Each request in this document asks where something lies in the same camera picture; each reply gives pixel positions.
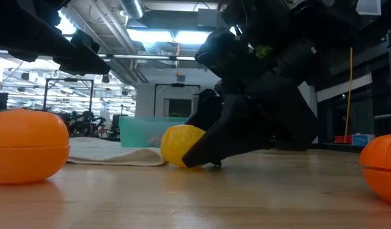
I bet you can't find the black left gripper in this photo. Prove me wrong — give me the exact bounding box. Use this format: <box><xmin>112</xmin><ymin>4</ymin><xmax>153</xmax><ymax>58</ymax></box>
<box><xmin>0</xmin><ymin>0</ymin><xmax>112</xmax><ymax>76</ymax></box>

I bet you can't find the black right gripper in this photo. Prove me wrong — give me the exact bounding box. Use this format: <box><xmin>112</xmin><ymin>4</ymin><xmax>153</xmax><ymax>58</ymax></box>
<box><xmin>195</xmin><ymin>0</ymin><xmax>330</xmax><ymax>95</ymax></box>

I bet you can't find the yellow toy pineapple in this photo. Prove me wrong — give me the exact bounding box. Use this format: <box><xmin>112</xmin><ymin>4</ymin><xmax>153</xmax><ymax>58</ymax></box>
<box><xmin>160</xmin><ymin>124</ymin><xmax>207</xmax><ymax>169</ymax></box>

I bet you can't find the orange toy persimmon with leaf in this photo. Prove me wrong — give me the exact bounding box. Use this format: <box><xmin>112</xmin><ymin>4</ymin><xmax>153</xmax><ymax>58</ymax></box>
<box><xmin>0</xmin><ymin>109</ymin><xmax>71</xmax><ymax>185</ymax></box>

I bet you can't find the orange toy mandarin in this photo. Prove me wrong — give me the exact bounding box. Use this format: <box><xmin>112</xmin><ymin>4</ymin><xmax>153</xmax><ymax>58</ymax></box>
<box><xmin>359</xmin><ymin>133</ymin><xmax>391</xmax><ymax>205</ymax></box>

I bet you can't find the teal plastic tupperware container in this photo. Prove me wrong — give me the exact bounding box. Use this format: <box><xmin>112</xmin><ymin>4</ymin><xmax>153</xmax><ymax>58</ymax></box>
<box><xmin>118</xmin><ymin>116</ymin><xmax>190</xmax><ymax>148</ymax></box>

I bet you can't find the green plant in black pot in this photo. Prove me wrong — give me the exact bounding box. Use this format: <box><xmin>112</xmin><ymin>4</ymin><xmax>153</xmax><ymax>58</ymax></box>
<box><xmin>254</xmin><ymin>44</ymin><xmax>275</xmax><ymax>60</ymax></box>

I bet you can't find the ceiling light panel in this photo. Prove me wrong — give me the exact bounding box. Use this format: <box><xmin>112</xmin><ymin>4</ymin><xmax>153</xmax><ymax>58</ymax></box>
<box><xmin>127</xmin><ymin>29</ymin><xmax>212</xmax><ymax>46</ymax></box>

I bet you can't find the white grey checkered cloth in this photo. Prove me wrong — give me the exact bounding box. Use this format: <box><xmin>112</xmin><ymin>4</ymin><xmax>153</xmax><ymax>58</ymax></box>
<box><xmin>66</xmin><ymin>136</ymin><xmax>167</xmax><ymax>167</ymax></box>

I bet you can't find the blue box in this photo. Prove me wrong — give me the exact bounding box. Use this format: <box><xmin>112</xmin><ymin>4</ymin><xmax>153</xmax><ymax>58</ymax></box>
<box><xmin>352</xmin><ymin>134</ymin><xmax>376</xmax><ymax>147</ymax></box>

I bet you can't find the black background rig frame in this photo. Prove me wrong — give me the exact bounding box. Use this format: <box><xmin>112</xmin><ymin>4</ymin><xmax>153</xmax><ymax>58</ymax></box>
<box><xmin>43</xmin><ymin>78</ymin><xmax>95</xmax><ymax>113</ymax></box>
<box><xmin>153</xmin><ymin>83</ymin><xmax>202</xmax><ymax>118</ymax></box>

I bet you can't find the silver air duct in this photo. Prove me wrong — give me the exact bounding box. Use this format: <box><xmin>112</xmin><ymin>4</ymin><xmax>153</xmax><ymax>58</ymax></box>
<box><xmin>120</xmin><ymin>0</ymin><xmax>146</xmax><ymax>20</ymax></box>

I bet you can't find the hanging yellow cable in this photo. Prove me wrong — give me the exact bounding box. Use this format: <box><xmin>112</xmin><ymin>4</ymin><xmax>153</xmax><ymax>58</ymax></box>
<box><xmin>343</xmin><ymin>46</ymin><xmax>354</xmax><ymax>144</ymax></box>

